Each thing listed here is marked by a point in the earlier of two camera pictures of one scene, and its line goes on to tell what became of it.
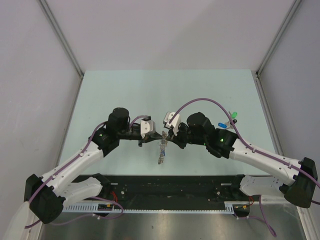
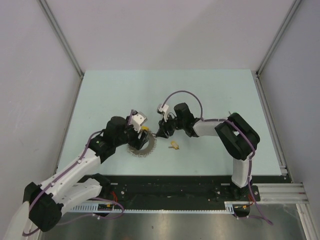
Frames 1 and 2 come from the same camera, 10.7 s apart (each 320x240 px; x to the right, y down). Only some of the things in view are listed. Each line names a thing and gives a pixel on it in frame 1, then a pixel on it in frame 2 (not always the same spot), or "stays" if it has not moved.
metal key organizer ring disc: x=162 y=145 to x=152 y=145
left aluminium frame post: x=65 y=41 stays
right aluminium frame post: x=256 y=73 stays
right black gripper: x=171 y=137 to x=164 y=127
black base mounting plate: x=170 y=189 stays
